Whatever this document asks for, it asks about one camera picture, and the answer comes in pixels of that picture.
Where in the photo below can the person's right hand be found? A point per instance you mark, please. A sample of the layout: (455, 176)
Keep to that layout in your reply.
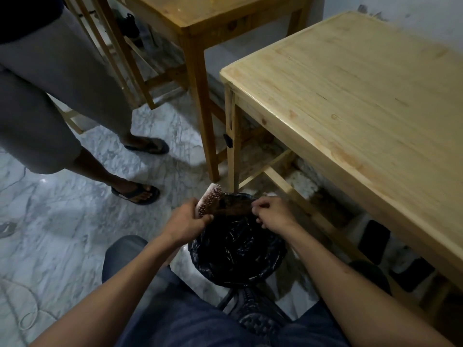
(276, 213)

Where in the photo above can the person's left hand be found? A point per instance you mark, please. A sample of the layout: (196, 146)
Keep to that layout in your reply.
(184, 225)

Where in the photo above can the pink hairbrush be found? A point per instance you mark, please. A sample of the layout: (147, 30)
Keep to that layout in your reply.
(209, 196)

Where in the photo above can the bin with black bag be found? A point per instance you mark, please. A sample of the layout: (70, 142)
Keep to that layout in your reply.
(235, 249)

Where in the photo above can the person's left forearm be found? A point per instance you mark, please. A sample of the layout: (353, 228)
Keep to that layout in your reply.
(115, 292)

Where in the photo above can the person's right forearm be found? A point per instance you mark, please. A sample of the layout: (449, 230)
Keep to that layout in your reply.
(354, 296)

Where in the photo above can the person's blue jeans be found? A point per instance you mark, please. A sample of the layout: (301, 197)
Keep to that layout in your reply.
(181, 321)

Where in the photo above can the person's black woven shoe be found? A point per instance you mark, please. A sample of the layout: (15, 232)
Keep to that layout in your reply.
(257, 314)

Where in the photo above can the black sandal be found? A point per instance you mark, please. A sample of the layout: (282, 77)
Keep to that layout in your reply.
(148, 147)
(135, 195)

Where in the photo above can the white plastic stool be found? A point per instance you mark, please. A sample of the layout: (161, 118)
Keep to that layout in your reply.
(398, 251)

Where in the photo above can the dark wooden table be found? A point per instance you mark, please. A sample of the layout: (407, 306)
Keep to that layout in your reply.
(202, 10)

